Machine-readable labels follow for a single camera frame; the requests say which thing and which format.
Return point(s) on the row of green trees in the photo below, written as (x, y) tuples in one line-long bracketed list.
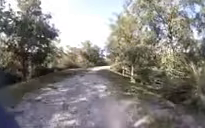
[(156, 40), (26, 36)]

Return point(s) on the wooden fence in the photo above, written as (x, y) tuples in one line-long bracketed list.
[(126, 71)]

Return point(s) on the grass verge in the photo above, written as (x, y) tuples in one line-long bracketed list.
[(146, 88)]

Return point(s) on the grey gravel path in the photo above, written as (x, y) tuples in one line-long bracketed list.
[(80, 96)]

